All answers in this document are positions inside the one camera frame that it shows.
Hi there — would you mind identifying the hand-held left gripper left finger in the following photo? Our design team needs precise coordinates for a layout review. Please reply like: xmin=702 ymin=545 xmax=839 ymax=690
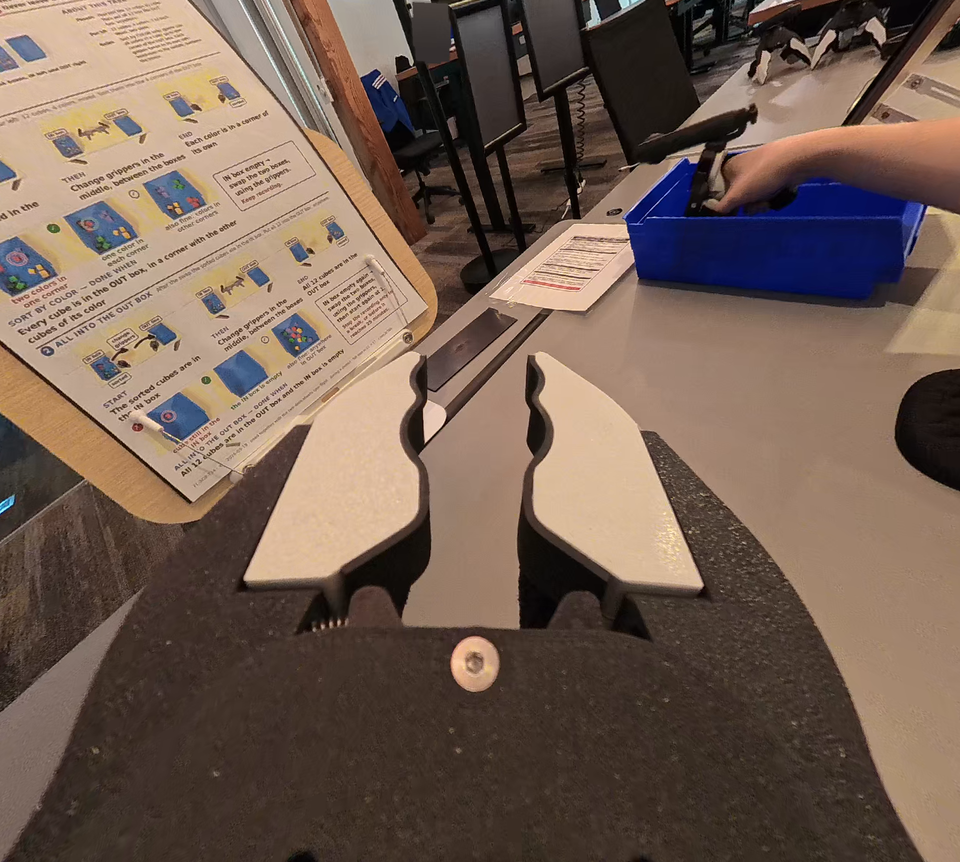
xmin=243 ymin=351 xmax=432 ymax=627

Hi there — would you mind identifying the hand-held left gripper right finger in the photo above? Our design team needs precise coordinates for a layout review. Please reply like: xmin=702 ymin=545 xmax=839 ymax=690
xmin=517 ymin=352 xmax=706 ymax=627

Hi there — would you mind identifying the blue plastic bin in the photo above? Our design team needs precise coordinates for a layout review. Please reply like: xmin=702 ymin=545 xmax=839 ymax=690
xmin=624 ymin=153 xmax=927 ymax=301

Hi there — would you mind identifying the person's right forearm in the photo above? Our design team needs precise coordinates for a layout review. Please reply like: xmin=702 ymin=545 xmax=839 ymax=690
xmin=787 ymin=117 xmax=960 ymax=214

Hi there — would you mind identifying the spare black white gripper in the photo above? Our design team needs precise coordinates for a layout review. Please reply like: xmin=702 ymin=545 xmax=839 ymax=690
xmin=810 ymin=0 xmax=894 ymax=70
xmin=748 ymin=22 xmax=815 ymax=87

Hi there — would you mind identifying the paper in plastic sleeve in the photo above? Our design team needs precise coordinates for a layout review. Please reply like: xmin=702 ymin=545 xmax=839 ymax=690
xmin=495 ymin=223 xmax=639 ymax=312

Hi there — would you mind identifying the black display on stand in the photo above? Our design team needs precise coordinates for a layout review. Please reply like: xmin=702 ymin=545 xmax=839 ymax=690
xmin=508 ymin=0 xmax=609 ymax=218
xmin=416 ymin=0 xmax=537 ymax=274

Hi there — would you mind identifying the black desk inlay plate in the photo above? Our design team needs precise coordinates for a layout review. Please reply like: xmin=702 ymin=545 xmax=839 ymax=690
xmin=423 ymin=311 xmax=519 ymax=394

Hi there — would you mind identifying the wooden display board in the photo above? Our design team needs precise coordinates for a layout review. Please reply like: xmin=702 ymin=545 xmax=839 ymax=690
xmin=0 ymin=127 xmax=438 ymax=526

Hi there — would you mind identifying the blue jacket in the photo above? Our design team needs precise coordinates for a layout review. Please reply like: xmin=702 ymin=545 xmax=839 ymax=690
xmin=360 ymin=71 xmax=417 ymax=136

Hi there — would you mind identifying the printed instruction sheet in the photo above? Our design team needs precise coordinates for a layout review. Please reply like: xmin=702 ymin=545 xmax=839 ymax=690
xmin=0 ymin=0 xmax=429 ymax=503

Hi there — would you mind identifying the wooden column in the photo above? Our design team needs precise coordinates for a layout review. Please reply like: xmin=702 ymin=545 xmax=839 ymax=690
xmin=240 ymin=0 xmax=429 ymax=244

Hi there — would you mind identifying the black coiled cable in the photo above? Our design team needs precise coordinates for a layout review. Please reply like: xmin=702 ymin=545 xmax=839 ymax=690
xmin=566 ymin=78 xmax=590 ymax=196

